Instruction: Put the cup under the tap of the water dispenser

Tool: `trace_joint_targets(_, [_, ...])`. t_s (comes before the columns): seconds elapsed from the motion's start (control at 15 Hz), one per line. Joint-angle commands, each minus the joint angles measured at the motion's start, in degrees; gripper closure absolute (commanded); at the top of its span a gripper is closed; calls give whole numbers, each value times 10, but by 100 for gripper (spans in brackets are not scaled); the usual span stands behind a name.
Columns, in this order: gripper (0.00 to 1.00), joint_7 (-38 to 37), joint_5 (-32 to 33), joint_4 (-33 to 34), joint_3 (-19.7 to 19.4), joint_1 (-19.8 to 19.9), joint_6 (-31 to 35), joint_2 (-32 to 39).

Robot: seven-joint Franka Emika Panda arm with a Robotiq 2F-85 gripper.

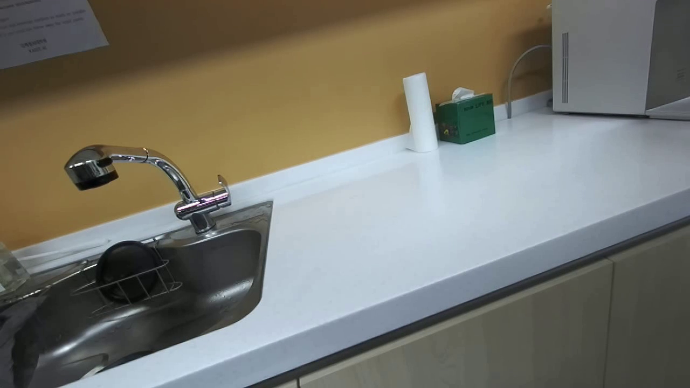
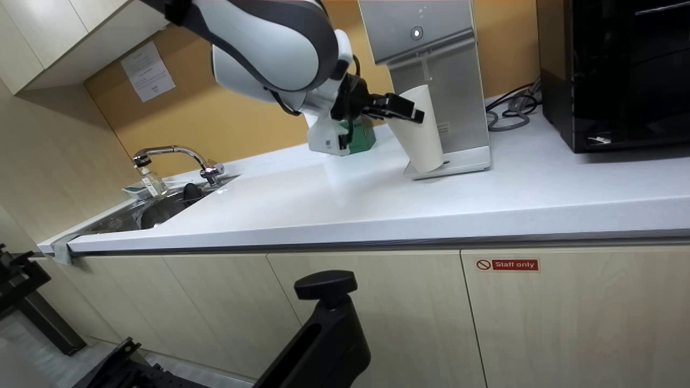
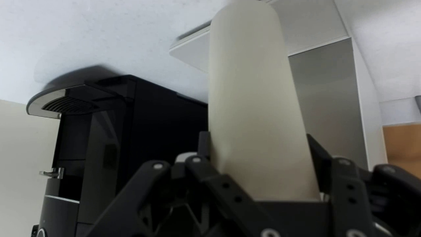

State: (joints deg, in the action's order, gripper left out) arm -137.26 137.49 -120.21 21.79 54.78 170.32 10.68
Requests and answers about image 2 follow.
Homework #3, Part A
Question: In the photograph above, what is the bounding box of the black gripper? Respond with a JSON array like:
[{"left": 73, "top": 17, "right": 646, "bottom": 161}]
[{"left": 329, "top": 72, "right": 425, "bottom": 122}]

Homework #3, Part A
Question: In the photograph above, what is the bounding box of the tall white plastic cup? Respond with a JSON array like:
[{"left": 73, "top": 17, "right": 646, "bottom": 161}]
[{"left": 388, "top": 83, "right": 445, "bottom": 172}]

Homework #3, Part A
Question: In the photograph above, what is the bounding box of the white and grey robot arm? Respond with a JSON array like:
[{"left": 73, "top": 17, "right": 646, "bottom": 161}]
[{"left": 142, "top": 0, "right": 425, "bottom": 122}]

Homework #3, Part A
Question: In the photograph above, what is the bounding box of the silver water dispenser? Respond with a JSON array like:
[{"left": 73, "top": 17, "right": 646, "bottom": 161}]
[{"left": 357, "top": 0, "right": 492, "bottom": 179}]

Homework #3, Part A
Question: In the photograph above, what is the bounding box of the green tissue box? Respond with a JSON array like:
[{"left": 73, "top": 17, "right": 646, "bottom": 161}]
[{"left": 338, "top": 115, "right": 376, "bottom": 154}]

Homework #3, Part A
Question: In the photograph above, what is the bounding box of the red warning sticker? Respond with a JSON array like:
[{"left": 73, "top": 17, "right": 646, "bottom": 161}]
[{"left": 475, "top": 258, "right": 538, "bottom": 271}]

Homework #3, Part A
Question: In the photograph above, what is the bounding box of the black microwave oven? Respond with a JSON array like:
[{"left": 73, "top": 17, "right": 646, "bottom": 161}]
[{"left": 534, "top": 0, "right": 690, "bottom": 152}]

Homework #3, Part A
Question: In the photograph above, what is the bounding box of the white paper notice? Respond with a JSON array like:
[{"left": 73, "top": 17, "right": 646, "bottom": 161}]
[{"left": 121, "top": 41, "right": 175, "bottom": 104}]

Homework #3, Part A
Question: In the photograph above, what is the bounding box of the chrome sink faucet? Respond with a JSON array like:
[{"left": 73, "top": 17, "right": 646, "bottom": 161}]
[{"left": 131, "top": 143, "right": 230, "bottom": 197}]

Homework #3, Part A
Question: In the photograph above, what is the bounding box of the steel sink basin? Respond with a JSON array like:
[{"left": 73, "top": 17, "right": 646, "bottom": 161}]
[{"left": 85, "top": 179, "right": 226, "bottom": 235}]

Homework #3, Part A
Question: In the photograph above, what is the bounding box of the black stand at left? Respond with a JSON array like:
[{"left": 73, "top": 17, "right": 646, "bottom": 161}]
[{"left": 0, "top": 244, "right": 87, "bottom": 356}]

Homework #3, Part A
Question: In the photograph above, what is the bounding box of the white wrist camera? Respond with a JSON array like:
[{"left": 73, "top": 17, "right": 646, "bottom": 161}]
[{"left": 305, "top": 111, "right": 349, "bottom": 154}]

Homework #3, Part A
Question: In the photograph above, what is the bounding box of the black power cable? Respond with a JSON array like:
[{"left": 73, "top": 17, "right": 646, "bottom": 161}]
[{"left": 486, "top": 80, "right": 545, "bottom": 134}]

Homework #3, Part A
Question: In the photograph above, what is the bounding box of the beige wall cabinet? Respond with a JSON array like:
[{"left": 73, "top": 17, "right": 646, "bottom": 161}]
[{"left": 0, "top": 0, "right": 167, "bottom": 94}]

